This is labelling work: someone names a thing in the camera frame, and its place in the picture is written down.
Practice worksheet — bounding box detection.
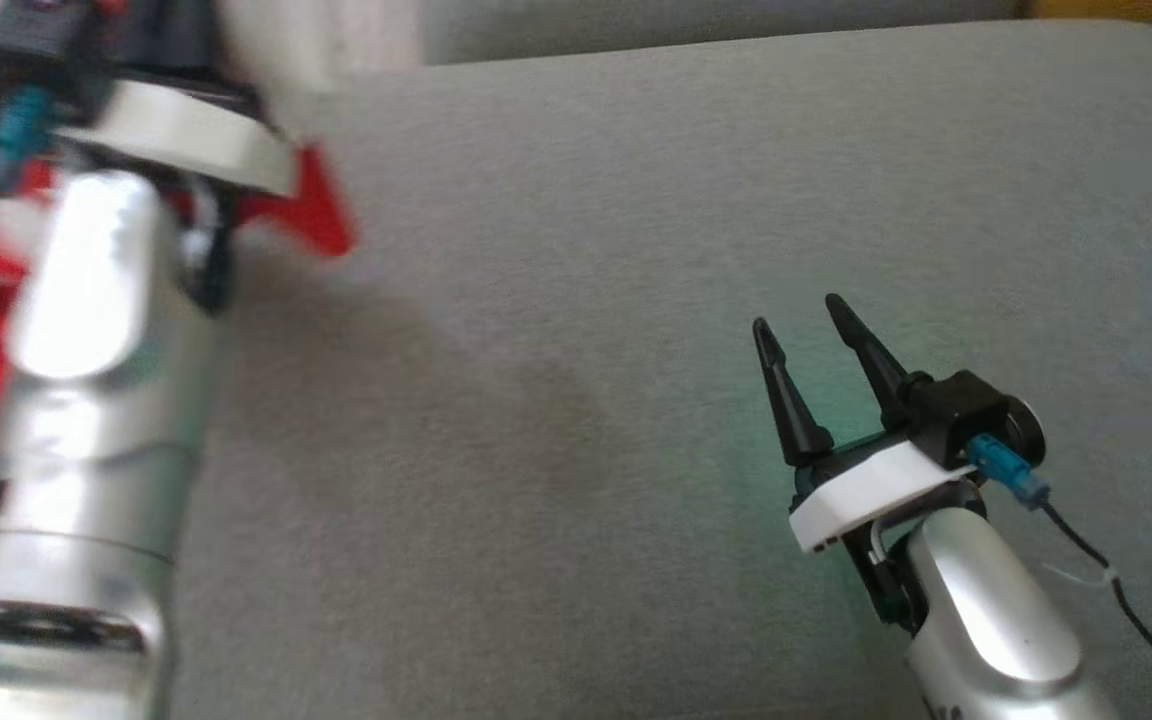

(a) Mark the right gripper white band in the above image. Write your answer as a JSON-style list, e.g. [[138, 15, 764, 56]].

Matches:
[[753, 293, 983, 634]]

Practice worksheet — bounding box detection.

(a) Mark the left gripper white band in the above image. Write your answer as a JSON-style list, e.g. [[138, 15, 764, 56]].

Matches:
[[0, 0, 299, 313]]

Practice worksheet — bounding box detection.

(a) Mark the large grey sofa seat cushion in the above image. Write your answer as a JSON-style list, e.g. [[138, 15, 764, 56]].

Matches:
[[161, 18, 1152, 720]]

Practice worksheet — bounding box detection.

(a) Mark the yellow sofa back cushion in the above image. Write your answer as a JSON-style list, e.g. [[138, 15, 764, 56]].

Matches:
[[1031, 0, 1152, 51]]

